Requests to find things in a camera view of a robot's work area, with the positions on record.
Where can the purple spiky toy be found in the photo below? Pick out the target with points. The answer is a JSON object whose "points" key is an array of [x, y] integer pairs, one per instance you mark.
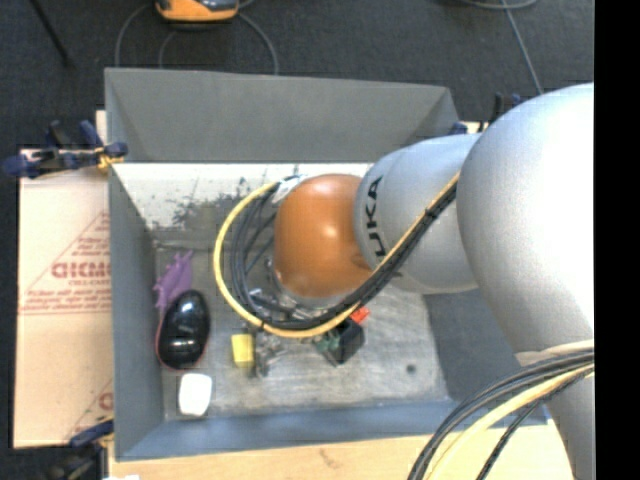
{"points": [[172, 278]]}

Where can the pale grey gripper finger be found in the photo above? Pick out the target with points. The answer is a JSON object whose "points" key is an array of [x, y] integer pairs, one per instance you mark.
{"points": [[260, 360], [274, 351]]}

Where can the white rounded block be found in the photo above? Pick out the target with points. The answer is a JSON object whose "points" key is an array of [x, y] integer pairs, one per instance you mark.
{"points": [[195, 394]]}

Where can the black computer mouse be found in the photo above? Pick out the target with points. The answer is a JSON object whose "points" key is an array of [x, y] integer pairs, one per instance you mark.
{"points": [[185, 330]]}

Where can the grey metal bin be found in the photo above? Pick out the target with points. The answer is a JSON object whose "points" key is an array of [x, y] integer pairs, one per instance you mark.
{"points": [[280, 118]]}

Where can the black cylinder on white bracket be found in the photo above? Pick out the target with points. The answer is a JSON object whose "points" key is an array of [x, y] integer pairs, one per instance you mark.
{"points": [[347, 342]]}

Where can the yellow small block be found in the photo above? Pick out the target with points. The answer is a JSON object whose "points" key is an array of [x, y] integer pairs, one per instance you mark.
{"points": [[242, 350]]}

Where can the brown cardboard board red print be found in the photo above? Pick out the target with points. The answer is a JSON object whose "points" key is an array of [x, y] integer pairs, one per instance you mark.
{"points": [[60, 268]]}

